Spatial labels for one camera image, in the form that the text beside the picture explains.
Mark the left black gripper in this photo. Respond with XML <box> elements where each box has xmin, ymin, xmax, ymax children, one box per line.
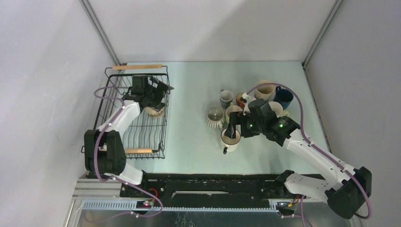
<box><xmin>143</xmin><ymin>77</ymin><xmax>173</xmax><ymax>112</ymax></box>

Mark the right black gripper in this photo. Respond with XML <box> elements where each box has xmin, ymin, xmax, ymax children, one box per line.
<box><xmin>224</xmin><ymin>112</ymin><xmax>265</xmax><ymax>139</ymax></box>

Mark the light green cup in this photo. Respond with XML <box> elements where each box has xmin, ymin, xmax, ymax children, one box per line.
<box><xmin>225</xmin><ymin>102</ymin><xmax>243</xmax><ymax>123</ymax></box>

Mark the small orange cup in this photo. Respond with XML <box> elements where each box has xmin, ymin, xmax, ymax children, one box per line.
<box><xmin>235</xmin><ymin>93</ymin><xmax>244</xmax><ymax>108</ymax></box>

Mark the white ribbed mug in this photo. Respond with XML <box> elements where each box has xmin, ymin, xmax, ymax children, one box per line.
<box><xmin>205</xmin><ymin>106</ymin><xmax>225</xmax><ymax>131</ymax></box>

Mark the grey-blue small cup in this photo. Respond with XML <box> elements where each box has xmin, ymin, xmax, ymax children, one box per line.
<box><xmin>219</xmin><ymin>89</ymin><xmax>234</xmax><ymax>109</ymax></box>

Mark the peach teapot-shaped cup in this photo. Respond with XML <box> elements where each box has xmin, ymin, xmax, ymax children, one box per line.
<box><xmin>144</xmin><ymin>107</ymin><xmax>165</xmax><ymax>118</ymax></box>

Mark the seashell coral print mug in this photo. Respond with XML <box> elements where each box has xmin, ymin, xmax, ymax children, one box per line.
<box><xmin>254</xmin><ymin>80</ymin><xmax>275</xmax><ymax>101</ymax></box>

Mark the yellow-green cup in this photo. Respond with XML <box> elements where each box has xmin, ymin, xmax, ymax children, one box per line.
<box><xmin>269</xmin><ymin>101</ymin><xmax>289</xmax><ymax>118</ymax></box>

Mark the dark blue mug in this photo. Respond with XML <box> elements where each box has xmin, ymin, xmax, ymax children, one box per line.
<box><xmin>273</xmin><ymin>86</ymin><xmax>294</xmax><ymax>110</ymax></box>

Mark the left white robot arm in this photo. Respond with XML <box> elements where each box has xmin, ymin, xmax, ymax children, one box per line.
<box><xmin>84</xmin><ymin>74</ymin><xmax>174</xmax><ymax>197</ymax></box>

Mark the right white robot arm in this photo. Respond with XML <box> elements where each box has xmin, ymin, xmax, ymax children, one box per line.
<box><xmin>223</xmin><ymin>99</ymin><xmax>372</xmax><ymax>219</ymax></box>

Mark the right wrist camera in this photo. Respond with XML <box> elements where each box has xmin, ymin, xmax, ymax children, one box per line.
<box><xmin>241</xmin><ymin>93</ymin><xmax>256</xmax><ymax>115</ymax></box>

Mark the black wire dish rack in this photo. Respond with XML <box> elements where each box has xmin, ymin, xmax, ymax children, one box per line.
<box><xmin>102</xmin><ymin>65</ymin><xmax>170</xmax><ymax>159</ymax></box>

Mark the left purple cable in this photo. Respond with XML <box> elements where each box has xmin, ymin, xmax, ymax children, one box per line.
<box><xmin>92</xmin><ymin>86</ymin><xmax>164</xmax><ymax>218</ymax></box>

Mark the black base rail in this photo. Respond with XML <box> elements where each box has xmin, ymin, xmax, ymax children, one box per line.
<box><xmin>119</xmin><ymin>173</ymin><xmax>323</xmax><ymax>211</ymax></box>

